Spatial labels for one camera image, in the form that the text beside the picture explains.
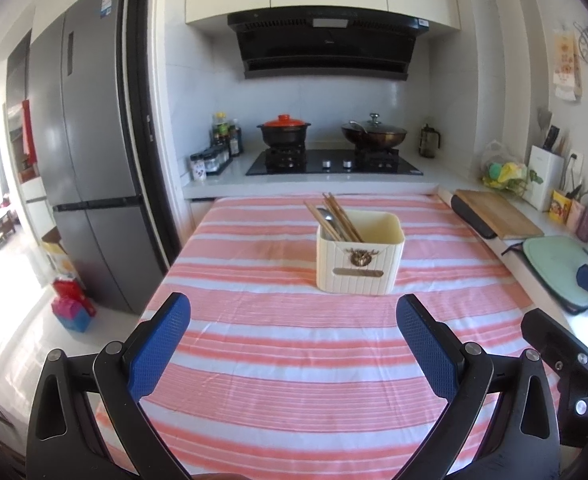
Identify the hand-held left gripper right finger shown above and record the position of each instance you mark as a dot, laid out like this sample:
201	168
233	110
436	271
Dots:
428	345

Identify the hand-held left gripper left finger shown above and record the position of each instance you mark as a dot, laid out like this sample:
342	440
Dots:
159	345

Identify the cream utensil holder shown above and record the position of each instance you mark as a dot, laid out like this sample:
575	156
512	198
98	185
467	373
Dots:
358	270

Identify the green cutting board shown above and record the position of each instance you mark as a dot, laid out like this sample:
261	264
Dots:
556	267

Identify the pink cup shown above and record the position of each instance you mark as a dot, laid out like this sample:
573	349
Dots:
575	214

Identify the yellow packet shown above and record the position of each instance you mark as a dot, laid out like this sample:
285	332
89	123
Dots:
559	207

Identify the pink red toy blocks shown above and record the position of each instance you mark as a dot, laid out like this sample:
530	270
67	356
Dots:
74	310

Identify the pink white striped tablecloth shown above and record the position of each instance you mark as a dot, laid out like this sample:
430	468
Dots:
274	360

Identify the wooden cutting board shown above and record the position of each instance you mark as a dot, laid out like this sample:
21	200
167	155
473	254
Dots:
503	212

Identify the white knife block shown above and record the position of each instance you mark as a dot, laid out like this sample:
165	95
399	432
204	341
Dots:
546	177

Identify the cardboard box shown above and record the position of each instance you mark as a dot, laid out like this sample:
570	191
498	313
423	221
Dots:
61	257

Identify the black board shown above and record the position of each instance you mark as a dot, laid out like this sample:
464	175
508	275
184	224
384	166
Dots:
468	215

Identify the bag of yellow green cloths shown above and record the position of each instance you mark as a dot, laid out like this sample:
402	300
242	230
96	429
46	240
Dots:
503	172

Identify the white kitchen counter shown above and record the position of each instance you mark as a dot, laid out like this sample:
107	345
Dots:
209	187

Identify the white label spice jar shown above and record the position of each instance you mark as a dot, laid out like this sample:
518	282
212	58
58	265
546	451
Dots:
198	167

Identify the grey refrigerator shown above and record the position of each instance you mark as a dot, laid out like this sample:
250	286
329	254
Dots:
94	160

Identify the black gas hob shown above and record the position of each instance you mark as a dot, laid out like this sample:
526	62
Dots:
334	164

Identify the dark wok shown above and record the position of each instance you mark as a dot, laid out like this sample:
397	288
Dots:
373	139

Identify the dark sauce bottle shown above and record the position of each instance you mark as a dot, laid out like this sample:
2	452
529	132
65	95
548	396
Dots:
234	140

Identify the yellow cap oil bottle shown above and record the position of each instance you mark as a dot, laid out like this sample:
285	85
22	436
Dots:
220	127

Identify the glass wok lid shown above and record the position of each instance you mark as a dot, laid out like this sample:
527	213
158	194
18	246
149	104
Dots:
373	124

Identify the black casserole pot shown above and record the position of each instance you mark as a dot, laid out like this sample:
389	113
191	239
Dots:
284	136

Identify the red hanging cloth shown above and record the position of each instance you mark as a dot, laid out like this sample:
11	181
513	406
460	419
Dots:
29	132

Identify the orange pot lid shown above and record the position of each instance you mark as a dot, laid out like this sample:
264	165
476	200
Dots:
284	121

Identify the black range hood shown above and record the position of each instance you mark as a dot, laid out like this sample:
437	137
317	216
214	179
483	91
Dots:
324	45

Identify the white wall socket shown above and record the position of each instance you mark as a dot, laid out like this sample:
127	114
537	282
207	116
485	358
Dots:
576	160

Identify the wall calendar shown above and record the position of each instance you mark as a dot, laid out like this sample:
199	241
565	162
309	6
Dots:
567	62

